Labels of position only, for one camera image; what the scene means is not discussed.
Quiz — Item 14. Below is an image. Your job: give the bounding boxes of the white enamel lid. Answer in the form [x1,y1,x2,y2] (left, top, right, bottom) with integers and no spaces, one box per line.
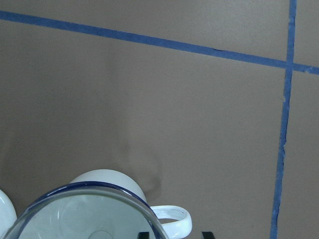
[0,190,17,234]

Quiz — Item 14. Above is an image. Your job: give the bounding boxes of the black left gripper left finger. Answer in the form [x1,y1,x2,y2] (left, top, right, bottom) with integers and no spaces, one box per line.
[138,232,149,239]

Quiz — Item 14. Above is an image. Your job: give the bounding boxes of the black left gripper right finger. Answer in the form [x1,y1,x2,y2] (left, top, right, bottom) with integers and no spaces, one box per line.
[202,232,214,239]

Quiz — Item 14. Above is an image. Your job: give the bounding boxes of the white enamel mug blue rim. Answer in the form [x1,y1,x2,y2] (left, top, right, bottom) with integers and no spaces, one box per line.
[5,173,192,239]

